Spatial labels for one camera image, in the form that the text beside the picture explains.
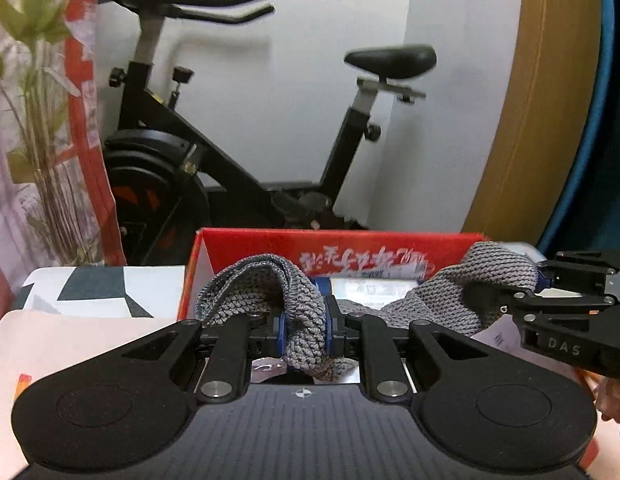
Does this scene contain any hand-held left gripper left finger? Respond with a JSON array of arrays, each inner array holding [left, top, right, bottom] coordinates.
[[55, 311, 288, 404]]

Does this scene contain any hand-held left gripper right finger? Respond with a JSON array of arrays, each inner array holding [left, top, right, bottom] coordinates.
[[325, 295, 546, 404]]

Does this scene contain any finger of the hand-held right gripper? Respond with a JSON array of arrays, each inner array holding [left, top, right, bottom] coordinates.
[[536, 248, 620, 292], [499, 287, 620, 317]]

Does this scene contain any grey knitted cloth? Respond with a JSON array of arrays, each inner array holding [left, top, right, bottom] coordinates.
[[195, 241, 542, 386]]

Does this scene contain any blue and white packet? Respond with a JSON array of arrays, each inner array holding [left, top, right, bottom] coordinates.
[[310, 275, 432, 311]]

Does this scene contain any red cardboard box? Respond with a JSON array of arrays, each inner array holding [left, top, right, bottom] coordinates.
[[176, 227, 522, 391]]

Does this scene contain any person's right hand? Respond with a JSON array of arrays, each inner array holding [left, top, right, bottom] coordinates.
[[593, 377, 620, 424]]

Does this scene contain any white printed paper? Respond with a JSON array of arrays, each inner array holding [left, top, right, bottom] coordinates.
[[476, 316, 525, 362]]

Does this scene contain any teal curtain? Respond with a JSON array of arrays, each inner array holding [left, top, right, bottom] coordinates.
[[535, 0, 620, 257]]

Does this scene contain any grey geometric printed blanket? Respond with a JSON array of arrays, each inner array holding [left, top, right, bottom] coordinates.
[[12, 264, 191, 320]]

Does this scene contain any white popsicle printed mat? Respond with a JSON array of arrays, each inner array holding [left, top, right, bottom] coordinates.
[[0, 309, 183, 480]]

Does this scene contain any black exercise bike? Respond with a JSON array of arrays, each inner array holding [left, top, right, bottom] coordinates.
[[97, 0, 439, 267]]

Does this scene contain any pink leaf printed curtain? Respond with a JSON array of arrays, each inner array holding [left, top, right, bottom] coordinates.
[[0, 0, 127, 311]]

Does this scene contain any wooden door frame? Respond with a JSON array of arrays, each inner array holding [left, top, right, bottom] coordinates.
[[461, 0, 605, 247]]

